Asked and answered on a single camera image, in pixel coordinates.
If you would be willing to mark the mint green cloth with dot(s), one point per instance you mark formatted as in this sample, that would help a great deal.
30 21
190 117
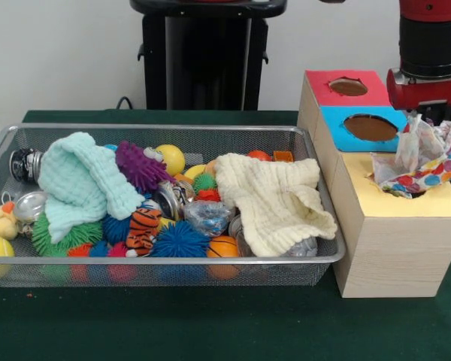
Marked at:
79 180

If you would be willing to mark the colourful printed cloth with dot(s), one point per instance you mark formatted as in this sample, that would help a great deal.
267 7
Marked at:
421 165

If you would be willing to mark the small orange basketball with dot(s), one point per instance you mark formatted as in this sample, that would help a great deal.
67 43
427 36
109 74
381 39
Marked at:
222 247

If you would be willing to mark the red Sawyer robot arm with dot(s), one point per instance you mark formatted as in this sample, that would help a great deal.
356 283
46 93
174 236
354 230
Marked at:
432 41

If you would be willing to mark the yellow plush duck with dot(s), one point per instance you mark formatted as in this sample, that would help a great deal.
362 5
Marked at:
2 222

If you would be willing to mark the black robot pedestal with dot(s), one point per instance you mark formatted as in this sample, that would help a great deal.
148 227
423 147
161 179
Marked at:
203 67

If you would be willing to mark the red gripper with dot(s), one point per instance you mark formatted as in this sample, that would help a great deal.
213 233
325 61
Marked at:
432 92

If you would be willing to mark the blue spiky ball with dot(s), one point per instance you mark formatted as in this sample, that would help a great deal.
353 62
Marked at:
180 240

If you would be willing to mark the green spiky ball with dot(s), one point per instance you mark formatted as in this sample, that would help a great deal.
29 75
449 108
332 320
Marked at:
86 233

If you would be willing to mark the purple spiky toy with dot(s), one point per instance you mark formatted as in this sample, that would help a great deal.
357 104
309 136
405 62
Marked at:
143 165

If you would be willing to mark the wooden box with three holes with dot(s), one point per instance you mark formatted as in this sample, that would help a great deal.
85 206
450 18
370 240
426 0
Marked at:
394 259

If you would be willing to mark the cream knitted cloth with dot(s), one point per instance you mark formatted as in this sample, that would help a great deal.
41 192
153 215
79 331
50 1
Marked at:
270 195

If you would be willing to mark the tiger plush toy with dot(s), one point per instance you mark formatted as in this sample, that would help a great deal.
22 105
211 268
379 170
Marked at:
144 225

